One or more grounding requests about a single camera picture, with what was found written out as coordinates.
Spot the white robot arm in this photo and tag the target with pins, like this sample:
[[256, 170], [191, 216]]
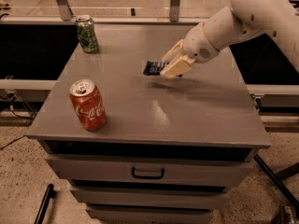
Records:
[[239, 22]]

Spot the green soda can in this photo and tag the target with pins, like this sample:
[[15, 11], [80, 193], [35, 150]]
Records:
[[86, 33]]

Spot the middle metal railing bracket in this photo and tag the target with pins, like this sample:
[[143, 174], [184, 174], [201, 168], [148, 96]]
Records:
[[174, 10]]

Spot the left metal railing bracket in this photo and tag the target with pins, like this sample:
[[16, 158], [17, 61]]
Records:
[[65, 11]]

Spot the metal railing bracket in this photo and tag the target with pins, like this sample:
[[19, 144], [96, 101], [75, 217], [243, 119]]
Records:
[[174, 10], [65, 11]]

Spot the black metal floor frame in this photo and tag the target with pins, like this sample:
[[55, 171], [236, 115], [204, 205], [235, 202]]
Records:
[[277, 179]]

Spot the dark blue snack bar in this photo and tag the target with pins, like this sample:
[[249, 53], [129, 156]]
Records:
[[154, 68]]

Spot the black bar on floor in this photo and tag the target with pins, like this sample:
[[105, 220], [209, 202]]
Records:
[[48, 195]]

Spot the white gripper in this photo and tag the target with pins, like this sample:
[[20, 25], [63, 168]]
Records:
[[196, 44]]

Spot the red coca-cola can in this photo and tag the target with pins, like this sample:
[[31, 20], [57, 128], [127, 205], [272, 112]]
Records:
[[88, 104]]

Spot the black drawer handle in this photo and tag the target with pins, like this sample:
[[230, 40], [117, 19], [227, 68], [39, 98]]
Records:
[[147, 174]]

